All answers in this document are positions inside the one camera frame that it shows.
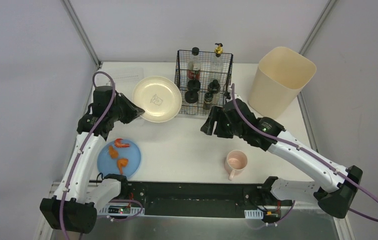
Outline pink mug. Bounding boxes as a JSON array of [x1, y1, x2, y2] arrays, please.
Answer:
[[224, 150, 248, 181]]

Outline red label vinegar bottle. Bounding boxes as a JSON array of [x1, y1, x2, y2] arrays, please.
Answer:
[[187, 47, 202, 80]]

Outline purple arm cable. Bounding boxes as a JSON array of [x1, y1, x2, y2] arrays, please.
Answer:
[[58, 71, 145, 240], [230, 82, 378, 229]]

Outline black lid white shaker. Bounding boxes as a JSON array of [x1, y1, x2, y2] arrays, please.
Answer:
[[207, 79, 221, 94]]

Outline small orange carrot piece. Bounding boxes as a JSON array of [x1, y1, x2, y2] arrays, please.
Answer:
[[117, 158, 129, 175]]

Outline blue round plate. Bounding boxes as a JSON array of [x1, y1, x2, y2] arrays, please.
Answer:
[[97, 139, 142, 178]]

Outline black lid seasoning shaker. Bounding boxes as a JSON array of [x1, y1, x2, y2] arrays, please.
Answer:
[[187, 79, 201, 92]]

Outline small dark pepper jar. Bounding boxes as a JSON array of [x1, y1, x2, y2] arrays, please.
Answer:
[[203, 92, 214, 110]]

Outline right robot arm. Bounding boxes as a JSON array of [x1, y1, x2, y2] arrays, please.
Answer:
[[200, 99, 363, 219]]

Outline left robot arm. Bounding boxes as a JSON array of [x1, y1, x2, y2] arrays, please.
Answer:
[[39, 85, 144, 234]]

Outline black lid granule shaker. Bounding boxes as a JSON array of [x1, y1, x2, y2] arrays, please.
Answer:
[[184, 90, 199, 104]]

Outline cream round plate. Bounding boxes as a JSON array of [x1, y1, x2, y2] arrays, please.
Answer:
[[132, 76, 182, 123]]

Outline clear glass oil bottle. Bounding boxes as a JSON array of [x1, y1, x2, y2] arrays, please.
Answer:
[[209, 43, 223, 82]]

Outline orange breaded food piece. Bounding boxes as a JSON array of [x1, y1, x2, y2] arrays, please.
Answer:
[[108, 145, 119, 159]]

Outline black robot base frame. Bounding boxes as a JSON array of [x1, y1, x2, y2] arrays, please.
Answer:
[[98, 181, 292, 223]]

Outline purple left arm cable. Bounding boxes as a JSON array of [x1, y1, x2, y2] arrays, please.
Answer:
[[58, 71, 145, 240]]

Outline cream waste bin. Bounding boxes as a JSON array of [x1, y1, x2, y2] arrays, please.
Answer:
[[248, 46, 317, 119]]

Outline black wire basket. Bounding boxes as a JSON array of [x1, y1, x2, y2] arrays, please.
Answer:
[[174, 49, 234, 116]]

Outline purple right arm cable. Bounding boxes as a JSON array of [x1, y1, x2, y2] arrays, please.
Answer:
[[230, 82, 378, 229]]

